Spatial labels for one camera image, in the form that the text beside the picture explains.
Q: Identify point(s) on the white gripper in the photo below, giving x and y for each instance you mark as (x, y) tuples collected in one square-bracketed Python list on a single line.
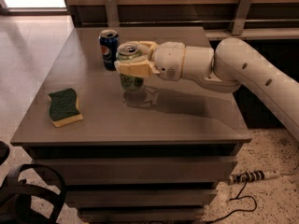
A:
[(168, 61)]

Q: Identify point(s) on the green soda can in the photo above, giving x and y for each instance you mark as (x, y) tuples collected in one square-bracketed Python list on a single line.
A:
[(125, 53)]

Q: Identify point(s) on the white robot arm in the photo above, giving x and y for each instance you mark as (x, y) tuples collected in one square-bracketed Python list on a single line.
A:
[(233, 63)]

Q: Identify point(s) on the blue Pepsi can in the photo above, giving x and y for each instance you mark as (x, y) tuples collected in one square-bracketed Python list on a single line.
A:
[(109, 42)]

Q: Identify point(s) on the green and yellow sponge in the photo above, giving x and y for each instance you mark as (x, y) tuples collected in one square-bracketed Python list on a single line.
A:
[(64, 108)]

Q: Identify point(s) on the grey drawer cabinet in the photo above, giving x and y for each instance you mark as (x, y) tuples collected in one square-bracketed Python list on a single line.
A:
[(152, 155)]

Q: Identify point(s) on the white power strip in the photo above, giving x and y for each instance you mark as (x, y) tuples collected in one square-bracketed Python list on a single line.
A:
[(252, 176)]

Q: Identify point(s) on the black office chair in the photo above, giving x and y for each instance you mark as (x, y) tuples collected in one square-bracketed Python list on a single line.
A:
[(16, 196)]

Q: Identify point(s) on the left metal wall bracket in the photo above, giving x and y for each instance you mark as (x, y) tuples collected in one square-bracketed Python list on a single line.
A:
[(111, 7)]

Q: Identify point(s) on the metal wall bracket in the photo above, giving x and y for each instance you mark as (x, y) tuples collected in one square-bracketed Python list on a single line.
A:
[(241, 13), (111, 7)]

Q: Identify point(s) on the right metal wall bracket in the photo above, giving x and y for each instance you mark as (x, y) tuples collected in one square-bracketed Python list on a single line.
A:
[(241, 13)]

